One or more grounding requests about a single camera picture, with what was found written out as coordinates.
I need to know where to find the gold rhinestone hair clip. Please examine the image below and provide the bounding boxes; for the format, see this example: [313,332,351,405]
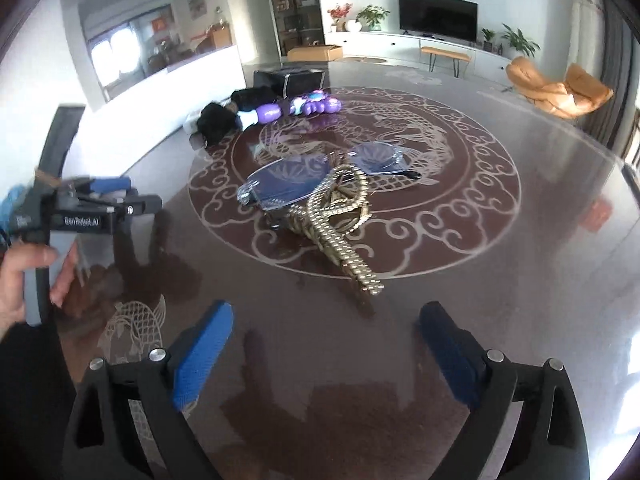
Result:
[276,162,387,302]

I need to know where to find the white storage box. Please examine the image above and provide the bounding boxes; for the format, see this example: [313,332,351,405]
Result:
[65,45,247,186]

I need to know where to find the bushy green potted plant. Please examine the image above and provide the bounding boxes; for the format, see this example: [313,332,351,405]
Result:
[356,5,391,32]

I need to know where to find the black box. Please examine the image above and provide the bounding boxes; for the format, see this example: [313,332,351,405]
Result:
[253,67,327,99]

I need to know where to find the black television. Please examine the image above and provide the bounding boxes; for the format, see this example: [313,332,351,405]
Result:
[398,0,478,42]

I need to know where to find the grey curtain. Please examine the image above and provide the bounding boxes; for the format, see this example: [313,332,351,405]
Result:
[600,0,640,161]

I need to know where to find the large leafy potted plant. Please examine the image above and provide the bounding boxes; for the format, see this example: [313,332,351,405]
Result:
[500,23,541,58]

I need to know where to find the cardboard box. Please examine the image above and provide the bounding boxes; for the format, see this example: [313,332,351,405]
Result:
[287,45,344,63]

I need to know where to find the wooden dining table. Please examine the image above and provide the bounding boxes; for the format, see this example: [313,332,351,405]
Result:
[145,42,211,72]

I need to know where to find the purple toy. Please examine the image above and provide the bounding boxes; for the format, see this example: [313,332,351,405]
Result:
[239,88,344,129]

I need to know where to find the blue cloth strap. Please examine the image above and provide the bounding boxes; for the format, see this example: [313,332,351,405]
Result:
[0,185,27,226]

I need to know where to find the person's left hand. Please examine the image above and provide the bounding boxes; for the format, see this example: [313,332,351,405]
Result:
[0,245,81,331]

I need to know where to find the dark fish-patterned desktop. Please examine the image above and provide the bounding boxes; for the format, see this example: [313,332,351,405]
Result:
[50,57,640,480]

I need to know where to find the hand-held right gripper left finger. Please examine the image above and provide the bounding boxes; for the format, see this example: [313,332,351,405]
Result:
[60,300,234,480]

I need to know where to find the person's left forearm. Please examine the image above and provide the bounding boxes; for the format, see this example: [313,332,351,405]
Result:
[0,310,88,480]

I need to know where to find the dark display cabinet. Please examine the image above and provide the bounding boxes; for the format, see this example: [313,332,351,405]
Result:
[265,0,321,58]

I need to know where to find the white television cabinet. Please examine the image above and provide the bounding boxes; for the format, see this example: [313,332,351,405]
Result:
[325,30,516,78]

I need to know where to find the covered standing air conditioner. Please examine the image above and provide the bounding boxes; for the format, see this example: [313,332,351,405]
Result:
[570,0,606,68]

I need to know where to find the orange lounge chair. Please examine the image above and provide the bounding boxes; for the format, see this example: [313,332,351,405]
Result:
[506,56,615,120]

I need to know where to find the wooden bench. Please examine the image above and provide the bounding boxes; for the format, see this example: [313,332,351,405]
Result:
[420,46,472,78]

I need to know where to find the red flowers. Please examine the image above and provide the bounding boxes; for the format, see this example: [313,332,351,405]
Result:
[327,4,352,31]

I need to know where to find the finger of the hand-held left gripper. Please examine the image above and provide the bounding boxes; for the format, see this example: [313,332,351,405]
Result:
[75,176,132,196]
[107,194,163,217]

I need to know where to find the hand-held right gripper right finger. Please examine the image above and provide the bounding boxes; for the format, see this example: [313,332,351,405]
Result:
[419,301,591,480]

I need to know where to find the clear frame glasses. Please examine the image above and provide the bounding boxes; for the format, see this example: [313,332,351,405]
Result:
[236,141,422,212]

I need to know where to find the wooden sideboard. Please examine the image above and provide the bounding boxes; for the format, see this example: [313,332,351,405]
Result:
[207,25,232,52]

